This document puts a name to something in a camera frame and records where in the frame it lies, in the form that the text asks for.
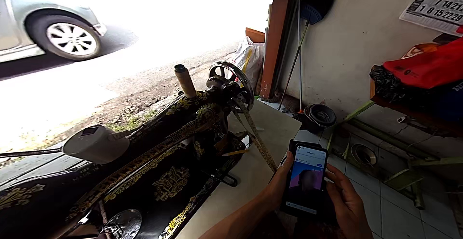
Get person's right hand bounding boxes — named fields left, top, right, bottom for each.
left=326, top=164, right=374, bottom=239

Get person's left hand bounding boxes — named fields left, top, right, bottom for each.
left=263, top=151, right=294, bottom=213

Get smartphone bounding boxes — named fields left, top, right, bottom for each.
left=281, top=139, right=330, bottom=219

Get person's left forearm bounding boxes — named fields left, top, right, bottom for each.
left=198, top=192, right=280, bottom=239

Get round metal pot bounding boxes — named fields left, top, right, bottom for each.
left=350, top=143, right=378, bottom=169

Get yellow measuring tape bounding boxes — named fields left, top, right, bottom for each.
left=231, top=98, right=278, bottom=174

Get sewing machine table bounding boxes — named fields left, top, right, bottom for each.
left=175, top=99, right=302, bottom=239

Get black bucket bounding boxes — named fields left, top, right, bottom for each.
left=301, top=104, right=337, bottom=132

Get person's legs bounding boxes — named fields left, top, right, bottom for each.
left=250, top=212, right=343, bottom=239

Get black plastic bag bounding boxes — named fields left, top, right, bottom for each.
left=369, top=65, right=416, bottom=104

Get white woven sack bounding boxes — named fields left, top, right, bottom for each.
left=231, top=36, right=266, bottom=91

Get beige thread cone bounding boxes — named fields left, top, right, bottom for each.
left=174, top=64, right=197, bottom=99

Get orange-brown wooden board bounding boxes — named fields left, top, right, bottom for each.
left=245, top=27, right=266, bottom=44

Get dark blue cloth bag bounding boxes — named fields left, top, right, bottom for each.
left=423, top=81, right=463, bottom=122

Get red bag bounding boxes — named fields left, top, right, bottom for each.
left=383, top=36, right=463, bottom=89

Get black gold-patterned sewing machine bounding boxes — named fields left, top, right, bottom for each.
left=0, top=60, right=255, bottom=239

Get black-bristled broom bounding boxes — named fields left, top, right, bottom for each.
left=278, top=0, right=338, bottom=111

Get white lamp with gooseneck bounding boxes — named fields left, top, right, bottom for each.
left=0, top=125, right=131, bottom=164

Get calendar sheet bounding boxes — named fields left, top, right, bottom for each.
left=399, top=0, right=463, bottom=37

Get silver car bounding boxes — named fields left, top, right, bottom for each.
left=0, top=0, right=108, bottom=63

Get green metal frame table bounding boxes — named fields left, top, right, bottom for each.
left=326, top=79, right=463, bottom=210

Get brown door post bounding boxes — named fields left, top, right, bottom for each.
left=260, top=0, right=302, bottom=99

